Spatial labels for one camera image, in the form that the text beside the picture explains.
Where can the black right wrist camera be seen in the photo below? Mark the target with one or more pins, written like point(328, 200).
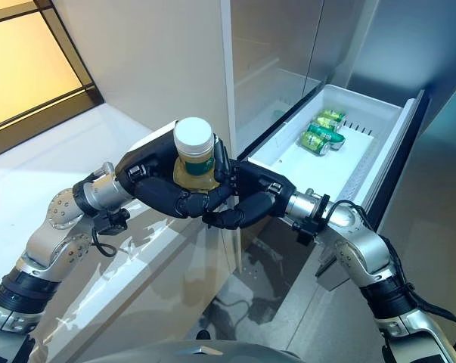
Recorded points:
point(311, 223)

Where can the yellow tea bottle white cap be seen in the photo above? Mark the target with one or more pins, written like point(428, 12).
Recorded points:
point(193, 151)

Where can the white counter cabinet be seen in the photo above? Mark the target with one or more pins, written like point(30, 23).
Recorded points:
point(61, 181)

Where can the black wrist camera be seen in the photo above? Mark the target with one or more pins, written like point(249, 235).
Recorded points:
point(112, 221)
point(311, 223)

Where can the white fridge drawer steel front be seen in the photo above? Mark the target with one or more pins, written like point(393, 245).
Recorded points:
point(307, 170)

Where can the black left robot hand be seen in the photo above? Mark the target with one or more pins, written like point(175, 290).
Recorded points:
point(156, 196)

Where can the black window frame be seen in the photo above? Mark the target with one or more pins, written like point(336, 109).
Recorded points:
point(42, 123)

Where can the teal green drink can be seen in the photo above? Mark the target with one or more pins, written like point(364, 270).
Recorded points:
point(329, 135)

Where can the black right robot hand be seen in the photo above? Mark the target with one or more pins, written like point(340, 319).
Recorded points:
point(261, 193)

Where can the grey robot torso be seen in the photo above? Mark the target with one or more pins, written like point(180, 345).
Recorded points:
point(235, 353)

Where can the stainless steel fridge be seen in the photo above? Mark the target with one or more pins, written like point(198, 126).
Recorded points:
point(394, 45)

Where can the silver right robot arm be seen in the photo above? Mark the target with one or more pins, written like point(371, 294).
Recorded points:
point(363, 242)

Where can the white tall cabinet panel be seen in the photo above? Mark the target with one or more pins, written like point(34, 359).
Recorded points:
point(156, 56)

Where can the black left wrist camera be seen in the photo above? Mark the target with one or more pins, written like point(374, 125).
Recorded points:
point(112, 221)

